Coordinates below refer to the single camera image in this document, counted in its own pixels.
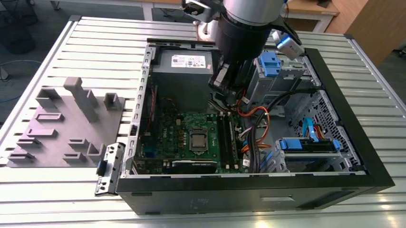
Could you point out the silver square CPU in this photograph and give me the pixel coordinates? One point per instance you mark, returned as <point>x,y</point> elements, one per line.
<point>199,140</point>

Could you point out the CPU socket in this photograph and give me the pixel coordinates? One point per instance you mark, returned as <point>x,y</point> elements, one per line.
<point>199,130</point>

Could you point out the blue plastic drive latch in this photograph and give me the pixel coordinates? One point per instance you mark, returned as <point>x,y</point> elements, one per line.
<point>271,69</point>

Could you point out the grey power supply unit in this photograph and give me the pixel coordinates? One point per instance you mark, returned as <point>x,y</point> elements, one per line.
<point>183,61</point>

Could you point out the grey metal drive cage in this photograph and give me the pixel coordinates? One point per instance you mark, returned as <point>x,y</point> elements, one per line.
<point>279,88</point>

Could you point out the black RAM slot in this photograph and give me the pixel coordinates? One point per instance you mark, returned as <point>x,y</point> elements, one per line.
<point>232,142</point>
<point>228,142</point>
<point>224,142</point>

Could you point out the brown wooden cabinet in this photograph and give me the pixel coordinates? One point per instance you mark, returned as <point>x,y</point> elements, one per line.
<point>376,28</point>

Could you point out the hard disk in blue carrier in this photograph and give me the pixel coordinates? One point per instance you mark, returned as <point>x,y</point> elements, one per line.
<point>316,146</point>

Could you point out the black chair base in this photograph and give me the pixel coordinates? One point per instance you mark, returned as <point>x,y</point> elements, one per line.
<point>400,51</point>

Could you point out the green motherboard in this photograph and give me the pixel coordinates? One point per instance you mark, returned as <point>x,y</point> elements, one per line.
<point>157,147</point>

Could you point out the grey metal disk bay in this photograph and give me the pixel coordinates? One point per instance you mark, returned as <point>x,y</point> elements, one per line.
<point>310,154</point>

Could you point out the black graphics card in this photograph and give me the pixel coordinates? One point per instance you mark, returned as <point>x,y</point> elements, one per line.
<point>193,165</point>

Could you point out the blue board connector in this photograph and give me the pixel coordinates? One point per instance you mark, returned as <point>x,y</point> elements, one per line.
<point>149,152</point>

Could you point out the black open PC case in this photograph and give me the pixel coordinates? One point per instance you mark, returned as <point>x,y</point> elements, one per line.
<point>221,197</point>

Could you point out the grey parts rack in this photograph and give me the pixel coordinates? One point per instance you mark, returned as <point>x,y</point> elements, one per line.
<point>72,133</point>

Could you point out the black round bin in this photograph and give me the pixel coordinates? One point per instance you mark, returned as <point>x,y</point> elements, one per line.
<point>17,40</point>

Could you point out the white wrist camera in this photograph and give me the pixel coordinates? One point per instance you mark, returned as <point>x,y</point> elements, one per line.
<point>290,48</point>

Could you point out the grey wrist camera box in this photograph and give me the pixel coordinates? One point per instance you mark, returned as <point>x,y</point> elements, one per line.
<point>197,10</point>

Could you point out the wooden desk white frame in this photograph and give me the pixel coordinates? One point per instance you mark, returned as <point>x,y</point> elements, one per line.
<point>316,10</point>

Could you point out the grey card retention bracket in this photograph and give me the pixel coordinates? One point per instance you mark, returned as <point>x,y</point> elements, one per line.
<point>111,164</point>

